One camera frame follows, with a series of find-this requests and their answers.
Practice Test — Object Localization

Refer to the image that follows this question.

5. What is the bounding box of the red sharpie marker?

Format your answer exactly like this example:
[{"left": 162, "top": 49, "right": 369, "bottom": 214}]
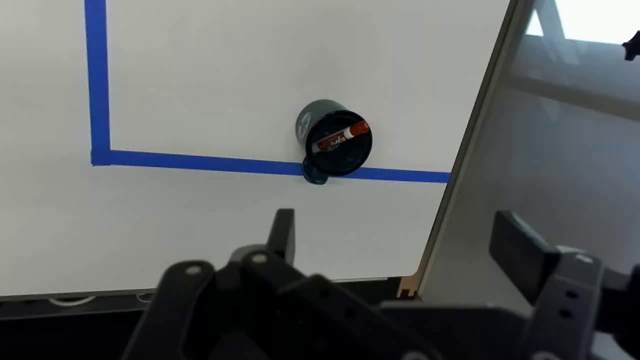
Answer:
[{"left": 306, "top": 119, "right": 370, "bottom": 156}]

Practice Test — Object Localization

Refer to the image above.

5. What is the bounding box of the long blue tape strip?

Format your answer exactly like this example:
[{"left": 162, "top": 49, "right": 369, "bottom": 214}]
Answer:
[{"left": 91, "top": 147, "right": 455, "bottom": 185}]

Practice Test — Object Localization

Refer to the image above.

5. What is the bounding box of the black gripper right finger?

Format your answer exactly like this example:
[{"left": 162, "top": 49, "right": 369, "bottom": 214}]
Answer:
[{"left": 489, "top": 208, "right": 640, "bottom": 360}]

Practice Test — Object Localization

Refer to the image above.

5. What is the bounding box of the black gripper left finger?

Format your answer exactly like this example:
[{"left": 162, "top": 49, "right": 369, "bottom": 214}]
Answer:
[{"left": 121, "top": 208, "right": 417, "bottom": 360}]

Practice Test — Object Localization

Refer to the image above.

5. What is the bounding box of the dark ceramic mug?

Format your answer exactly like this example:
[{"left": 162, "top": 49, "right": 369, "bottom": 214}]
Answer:
[{"left": 295, "top": 97, "right": 377, "bottom": 185}]

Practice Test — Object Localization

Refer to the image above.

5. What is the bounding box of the short blue tape strip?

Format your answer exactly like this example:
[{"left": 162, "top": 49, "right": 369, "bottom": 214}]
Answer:
[{"left": 82, "top": 0, "right": 114, "bottom": 166}]

